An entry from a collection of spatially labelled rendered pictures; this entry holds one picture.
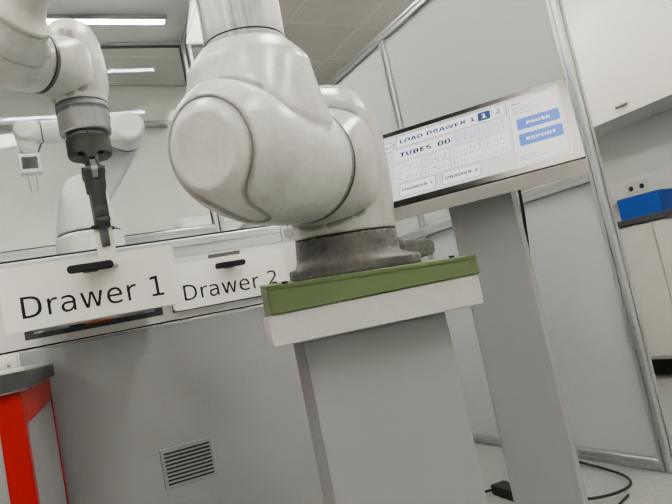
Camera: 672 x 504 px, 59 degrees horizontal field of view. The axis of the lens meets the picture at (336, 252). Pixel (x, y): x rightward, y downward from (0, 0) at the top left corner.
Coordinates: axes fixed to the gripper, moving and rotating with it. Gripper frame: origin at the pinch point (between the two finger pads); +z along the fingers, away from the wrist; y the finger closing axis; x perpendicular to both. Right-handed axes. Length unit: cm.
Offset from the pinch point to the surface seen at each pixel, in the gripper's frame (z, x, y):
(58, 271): 2.7, 8.2, 1.1
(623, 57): -94, -315, 137
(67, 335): 12.6, 9.4, 34.9
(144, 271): 5.1, -5.8, 1.1
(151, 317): 12.1, -8.8, 34.9
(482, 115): -22, -95, 9
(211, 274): 4.7, -24.0, 33.2
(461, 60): -74, -157, 89
